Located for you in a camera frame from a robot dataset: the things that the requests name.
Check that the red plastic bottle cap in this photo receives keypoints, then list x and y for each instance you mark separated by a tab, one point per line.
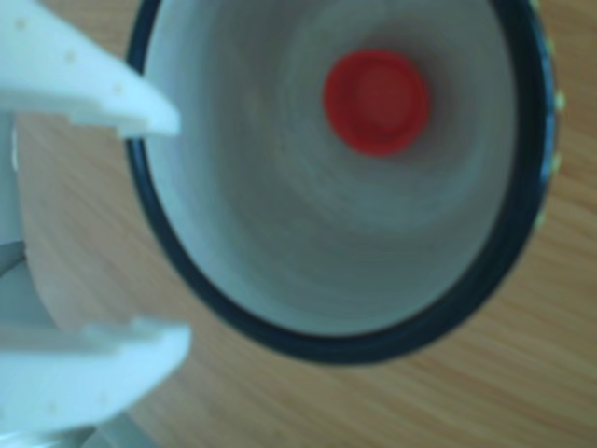
375	102

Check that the white mug with black rim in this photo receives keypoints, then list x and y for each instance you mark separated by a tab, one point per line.
280	233

